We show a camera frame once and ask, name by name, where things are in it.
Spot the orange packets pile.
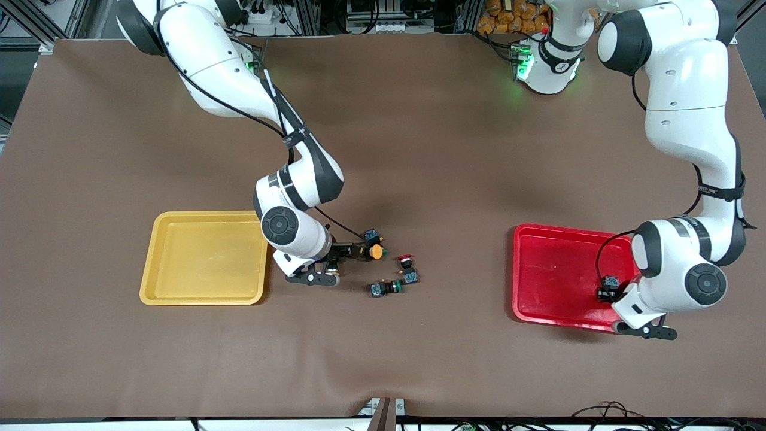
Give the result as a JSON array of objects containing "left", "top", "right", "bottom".
[{"left": 477, "top": 0, "right": 551, "bottom": 35}]

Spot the red plastic tray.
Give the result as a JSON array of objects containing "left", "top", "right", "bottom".
[{"left": 512, "top": 223, "right": 645, "bottom": 335}]

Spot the metal table bracket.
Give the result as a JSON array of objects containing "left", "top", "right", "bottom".
[{"left": 359, "top": 397, "right": 406, "bottom": 431}]

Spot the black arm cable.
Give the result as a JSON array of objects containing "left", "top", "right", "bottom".
[
  {"left": 154, "top": 6, "right": 369, "bottom": 240},
  {"left": 596, "top": 75, "right": 749, "bottom": 293}
]

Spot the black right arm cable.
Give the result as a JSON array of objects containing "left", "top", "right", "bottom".
[{"left": 154, "top": 6, "right": 369, "bottom": 240}]

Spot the white power strip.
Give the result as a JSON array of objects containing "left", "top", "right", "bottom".
[{"left": 236, "top": 0, "right": 282, "bottom": 25}]

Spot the black cable bundle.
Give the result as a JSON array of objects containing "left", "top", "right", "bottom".
[{"left": 572, "top": 401, "right": 766, "bottom": 431}]

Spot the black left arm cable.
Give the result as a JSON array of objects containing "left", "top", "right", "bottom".
[{"left": 596, "top": 75, "right": 749, "bottom": 293}]

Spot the yellow plastic tray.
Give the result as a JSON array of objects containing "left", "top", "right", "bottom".
[{"left": 139, "top": 210, "right": 271, "bottom": 306}]

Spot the brown table mat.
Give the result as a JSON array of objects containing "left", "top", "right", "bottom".
[{"left": 0, "top": 33, "right": 766, "bottom": 420}]

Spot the control electronics unit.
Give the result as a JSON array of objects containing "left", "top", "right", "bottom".
[{"left": 346, "top": 0, "right": 436, "bottom": 35}]

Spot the aluminium frame profile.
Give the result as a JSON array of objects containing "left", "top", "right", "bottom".
[{"left": 0, "top": 0, "right": 78, "bottom": 51}]

